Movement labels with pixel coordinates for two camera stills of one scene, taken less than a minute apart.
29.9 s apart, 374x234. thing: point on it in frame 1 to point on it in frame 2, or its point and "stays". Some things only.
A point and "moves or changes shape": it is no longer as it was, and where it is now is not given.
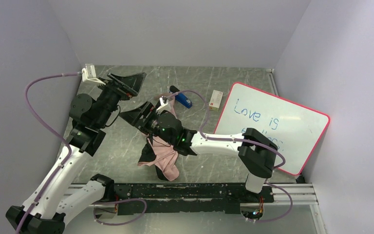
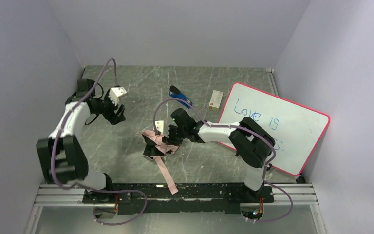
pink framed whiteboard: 297,129 stays
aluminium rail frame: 304,194 stays
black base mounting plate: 186,199 stays
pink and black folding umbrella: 157,151 moves or changes shape
